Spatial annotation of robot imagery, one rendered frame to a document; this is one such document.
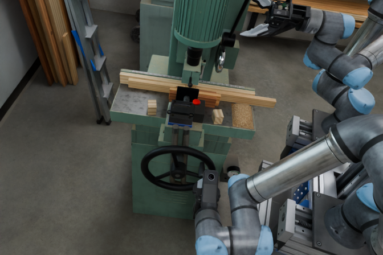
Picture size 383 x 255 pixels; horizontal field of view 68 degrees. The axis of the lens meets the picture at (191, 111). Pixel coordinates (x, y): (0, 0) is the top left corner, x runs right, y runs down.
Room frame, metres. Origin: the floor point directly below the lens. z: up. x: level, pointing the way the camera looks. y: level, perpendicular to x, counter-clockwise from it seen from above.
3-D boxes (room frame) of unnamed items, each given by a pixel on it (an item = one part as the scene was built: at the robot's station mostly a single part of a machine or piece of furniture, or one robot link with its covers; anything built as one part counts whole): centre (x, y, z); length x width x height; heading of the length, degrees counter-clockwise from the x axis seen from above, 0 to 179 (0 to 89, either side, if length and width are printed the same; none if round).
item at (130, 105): (0.84, 0.03, 0.87); 0.61 x 0.30 x 0.06; 94
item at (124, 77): (0.97, 0.04, 0.93); 0.60 x 0.02 x 0.05; 94
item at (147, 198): (1.07, 0.04, 0.36); 0.58 x 0.45 x 0.71; 4
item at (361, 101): (1.00, -0.69, 0.98); 0.13 x 0.12 x 0.14; 41
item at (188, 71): (0.97, 0.03, 1.03); 0.14 x 0.07 x 0.09; 4
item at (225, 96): (0.96, -0.03, 0.92); 0.65 x 0.02 x 0.04; 94
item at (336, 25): (0.90, -0.39, 1.35); 0.11 x 0.08 x 0.09; 94
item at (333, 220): (0.51, -0.62, 0.87); 0.15 x 0.15 x 0.10
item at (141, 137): (1.07, 0.04, 0.76); 0.57 x 0.45 x 0.09; 4
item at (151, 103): (0.81, 0.16, 0.92); 0.04 x 0.03 x 0.05; 15
